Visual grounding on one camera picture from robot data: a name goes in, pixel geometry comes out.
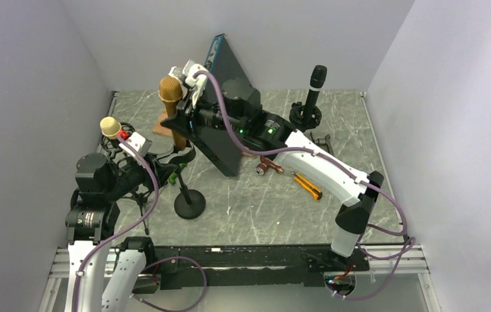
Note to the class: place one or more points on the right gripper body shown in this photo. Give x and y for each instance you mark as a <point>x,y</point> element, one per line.
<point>207,114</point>

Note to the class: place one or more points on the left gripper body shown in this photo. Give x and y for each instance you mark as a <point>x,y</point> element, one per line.
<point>134,173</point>

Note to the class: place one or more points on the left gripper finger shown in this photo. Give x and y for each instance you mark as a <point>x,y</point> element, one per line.
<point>177,157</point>
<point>163,173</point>

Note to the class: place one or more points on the dark gold microphone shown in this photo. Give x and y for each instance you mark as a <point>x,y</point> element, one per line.
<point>170,93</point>

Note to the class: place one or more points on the black round-base mic stand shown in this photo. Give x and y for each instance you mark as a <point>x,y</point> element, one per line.
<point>189,203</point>

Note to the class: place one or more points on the light gold microphone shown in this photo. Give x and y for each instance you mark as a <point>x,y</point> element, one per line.
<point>110,127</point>

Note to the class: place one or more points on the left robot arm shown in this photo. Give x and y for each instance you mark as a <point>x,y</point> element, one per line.
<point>104,178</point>

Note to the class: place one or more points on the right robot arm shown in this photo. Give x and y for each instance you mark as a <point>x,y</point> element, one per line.
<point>269,135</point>

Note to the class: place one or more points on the black round-base stand rear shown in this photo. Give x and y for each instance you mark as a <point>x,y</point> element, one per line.
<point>303,121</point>

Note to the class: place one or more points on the black microphone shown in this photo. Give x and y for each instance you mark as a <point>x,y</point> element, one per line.
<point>317,81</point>

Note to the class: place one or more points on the green plastic tap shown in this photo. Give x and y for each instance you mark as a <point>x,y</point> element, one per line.
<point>172,176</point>

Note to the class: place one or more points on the wooden board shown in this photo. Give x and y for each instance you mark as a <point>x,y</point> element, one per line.
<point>159,129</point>

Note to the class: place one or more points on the red brown tap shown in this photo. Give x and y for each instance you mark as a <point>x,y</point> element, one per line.
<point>265,164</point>

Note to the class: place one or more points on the dark metal tap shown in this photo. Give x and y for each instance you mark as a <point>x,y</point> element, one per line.
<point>323,142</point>

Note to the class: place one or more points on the yellow utility knife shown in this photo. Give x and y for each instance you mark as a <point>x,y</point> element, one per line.
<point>307,185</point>

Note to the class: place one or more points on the blue network switch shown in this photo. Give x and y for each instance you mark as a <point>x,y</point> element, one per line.
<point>242,102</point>

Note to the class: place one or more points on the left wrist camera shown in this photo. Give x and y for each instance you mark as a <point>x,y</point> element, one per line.
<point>136,144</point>

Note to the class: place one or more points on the black tripod shock-mount stand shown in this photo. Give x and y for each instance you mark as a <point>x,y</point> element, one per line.
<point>129,131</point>

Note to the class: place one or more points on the white bracket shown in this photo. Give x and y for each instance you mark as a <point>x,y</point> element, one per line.
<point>177,73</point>

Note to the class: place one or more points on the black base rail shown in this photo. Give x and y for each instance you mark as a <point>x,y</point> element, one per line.
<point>245,265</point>

